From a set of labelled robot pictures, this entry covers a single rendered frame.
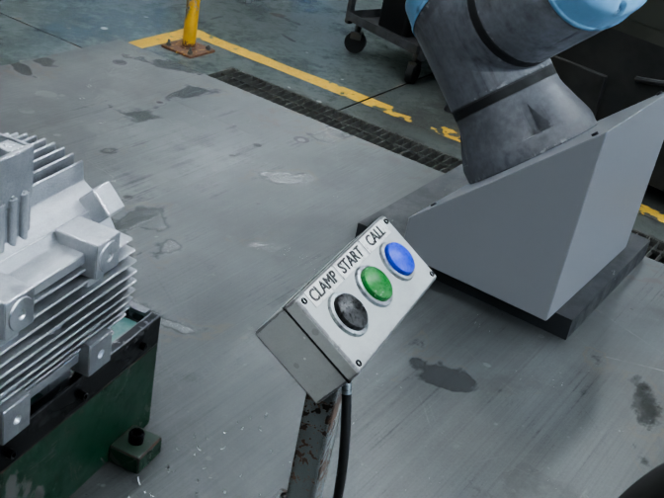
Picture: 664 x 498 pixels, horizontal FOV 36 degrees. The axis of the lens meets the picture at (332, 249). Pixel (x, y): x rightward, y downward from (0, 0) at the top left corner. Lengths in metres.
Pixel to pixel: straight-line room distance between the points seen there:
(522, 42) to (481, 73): 0.09
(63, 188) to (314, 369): 0.24
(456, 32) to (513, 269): 0.32
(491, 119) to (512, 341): 0.29
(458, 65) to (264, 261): 0.36
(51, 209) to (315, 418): 0.27
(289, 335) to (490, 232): 0.58
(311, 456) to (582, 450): 0.37
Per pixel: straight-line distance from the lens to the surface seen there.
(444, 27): 1.36
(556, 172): 1.21
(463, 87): 1.37
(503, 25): 1.29
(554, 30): 1.26
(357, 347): 0.73
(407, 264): 0.82
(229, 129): 1.70
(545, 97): 1.36
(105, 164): 1.53
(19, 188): 0.74
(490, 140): 1.35
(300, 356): 0.73
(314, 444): 0.86
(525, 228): 1.25
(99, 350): 0.82
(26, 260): 0.76
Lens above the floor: 1.45
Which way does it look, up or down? 28 degrees down
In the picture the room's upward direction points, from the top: 11 degrees clockwise
